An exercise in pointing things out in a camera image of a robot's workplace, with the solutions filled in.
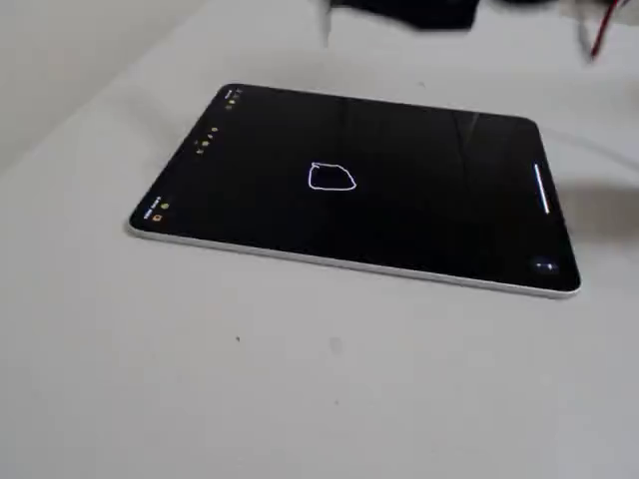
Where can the black screen silver tablet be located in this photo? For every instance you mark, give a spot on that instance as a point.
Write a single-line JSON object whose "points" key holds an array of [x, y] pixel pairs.
{"points": [[399, 209]]}

